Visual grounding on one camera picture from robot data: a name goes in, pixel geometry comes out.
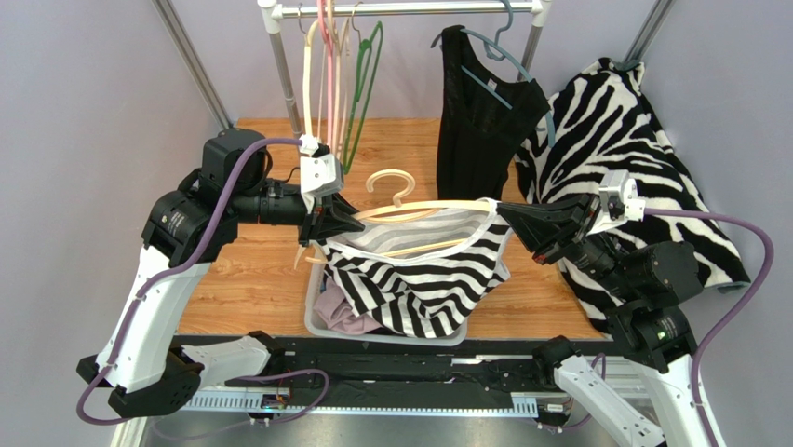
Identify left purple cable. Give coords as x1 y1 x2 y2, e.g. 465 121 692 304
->
75 136 304 427

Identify pink plastic hanger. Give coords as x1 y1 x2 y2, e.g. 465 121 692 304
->
316 0 338 150

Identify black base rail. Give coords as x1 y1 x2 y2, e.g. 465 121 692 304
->
167 334 682 418

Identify tan hanger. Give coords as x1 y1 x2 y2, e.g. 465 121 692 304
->
294 169 496 268

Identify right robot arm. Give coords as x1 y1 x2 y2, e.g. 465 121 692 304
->
496 193 722 446

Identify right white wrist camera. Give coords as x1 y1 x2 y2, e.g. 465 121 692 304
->
588 169 646 235

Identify cream plastic hanger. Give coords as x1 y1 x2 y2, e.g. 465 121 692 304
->
302 1 323 138

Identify zebra print blanket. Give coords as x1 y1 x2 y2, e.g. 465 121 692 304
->
514 57 752 336

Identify black top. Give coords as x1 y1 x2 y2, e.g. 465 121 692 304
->
436 25 550 200

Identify zebra striped tank top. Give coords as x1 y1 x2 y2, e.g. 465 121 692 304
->
317 197 513 339

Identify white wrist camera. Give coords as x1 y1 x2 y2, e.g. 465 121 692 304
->
588 169 646 235
299 134 344 214

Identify white plastic basket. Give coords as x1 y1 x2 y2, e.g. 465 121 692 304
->
306 264 467 345

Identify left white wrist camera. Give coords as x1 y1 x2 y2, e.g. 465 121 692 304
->
299 134 344 214

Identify dark top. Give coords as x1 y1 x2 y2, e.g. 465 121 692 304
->
313 278 383 335

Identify teal plastic hanger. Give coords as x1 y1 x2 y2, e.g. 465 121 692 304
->
430 1 556 148

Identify white clothes rack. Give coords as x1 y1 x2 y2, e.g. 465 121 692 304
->
258 1 551 143

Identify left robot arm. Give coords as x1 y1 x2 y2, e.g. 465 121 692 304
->
76 129 363 424

